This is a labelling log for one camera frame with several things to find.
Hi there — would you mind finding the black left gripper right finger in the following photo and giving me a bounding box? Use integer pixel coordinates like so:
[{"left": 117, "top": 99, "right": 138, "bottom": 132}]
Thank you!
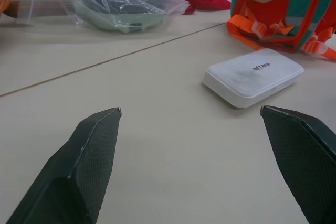
[{"left": 259, "top": 105, "right": 336, "bottom": 224}]

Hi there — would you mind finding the orange and teal backpack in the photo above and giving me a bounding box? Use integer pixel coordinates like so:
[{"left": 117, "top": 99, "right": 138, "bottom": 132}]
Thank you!
[{"left": 226, "top": 0, "right": 336, "bottom": 60}]

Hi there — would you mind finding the white box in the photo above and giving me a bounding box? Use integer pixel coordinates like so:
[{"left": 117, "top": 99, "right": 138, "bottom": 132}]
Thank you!
[{"left": 202, "top": 48, "right": 305, "bottom": 109}]

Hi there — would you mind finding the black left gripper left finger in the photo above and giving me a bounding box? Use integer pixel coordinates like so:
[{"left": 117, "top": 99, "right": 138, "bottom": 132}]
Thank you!
[{"left": 5, "top": 107, "right": 122, "bottom": 224}]

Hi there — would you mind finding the clear plastic bag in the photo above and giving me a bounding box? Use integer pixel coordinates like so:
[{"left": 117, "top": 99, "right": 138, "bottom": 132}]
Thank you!
[{"left": 0, "top": 0, "right": 191, "bottom": 35}]

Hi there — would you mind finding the green bowl with dark contents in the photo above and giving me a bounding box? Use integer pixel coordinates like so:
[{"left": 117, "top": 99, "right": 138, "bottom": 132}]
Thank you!
[{"left": 72, "top": 0, "right": 169, "bottom": 35}]

